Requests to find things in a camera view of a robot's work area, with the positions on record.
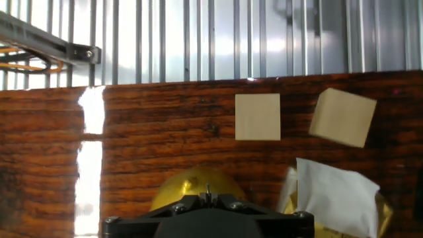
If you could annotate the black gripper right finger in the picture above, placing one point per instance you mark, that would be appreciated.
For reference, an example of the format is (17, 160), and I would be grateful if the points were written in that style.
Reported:
(287, 228)

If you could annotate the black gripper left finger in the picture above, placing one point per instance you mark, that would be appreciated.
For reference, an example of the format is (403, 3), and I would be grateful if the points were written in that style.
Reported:
(132, 228)

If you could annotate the silver coin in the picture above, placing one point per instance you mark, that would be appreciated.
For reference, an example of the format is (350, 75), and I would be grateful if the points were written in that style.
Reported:
(208, 189)

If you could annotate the gold piggy bank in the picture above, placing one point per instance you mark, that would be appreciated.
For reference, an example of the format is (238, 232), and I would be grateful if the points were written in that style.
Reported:
(185, 185)

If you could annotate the white tissue sheet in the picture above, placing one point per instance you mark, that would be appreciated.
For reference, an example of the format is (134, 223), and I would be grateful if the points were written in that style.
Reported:
(333, 195)

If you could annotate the gold tissue pack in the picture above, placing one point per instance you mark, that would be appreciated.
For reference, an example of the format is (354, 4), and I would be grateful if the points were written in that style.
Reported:
(385, 211)

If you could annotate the light wooden block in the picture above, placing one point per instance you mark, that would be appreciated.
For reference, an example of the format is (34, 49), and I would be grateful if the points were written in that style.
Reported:
(257, 117)
(342, 117)

